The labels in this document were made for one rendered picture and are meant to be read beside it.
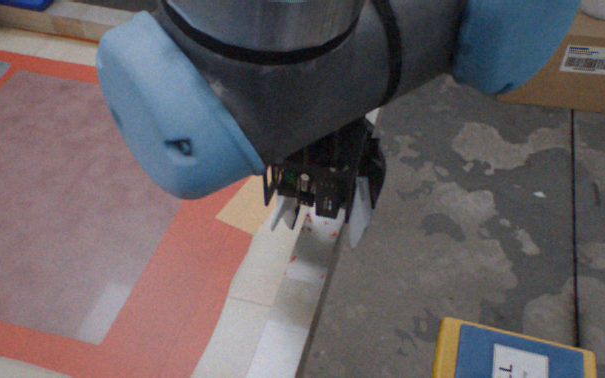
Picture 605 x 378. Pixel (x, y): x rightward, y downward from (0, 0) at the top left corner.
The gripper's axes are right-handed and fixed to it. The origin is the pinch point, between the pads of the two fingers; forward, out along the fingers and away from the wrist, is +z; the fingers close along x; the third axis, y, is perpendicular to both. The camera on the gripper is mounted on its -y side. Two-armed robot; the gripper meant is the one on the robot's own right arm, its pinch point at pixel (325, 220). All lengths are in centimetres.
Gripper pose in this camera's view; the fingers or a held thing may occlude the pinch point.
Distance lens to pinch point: 60.4
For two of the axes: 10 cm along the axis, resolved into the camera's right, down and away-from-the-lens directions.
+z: 0.0, 6.8, 7.3
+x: 9.6, 2.0, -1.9
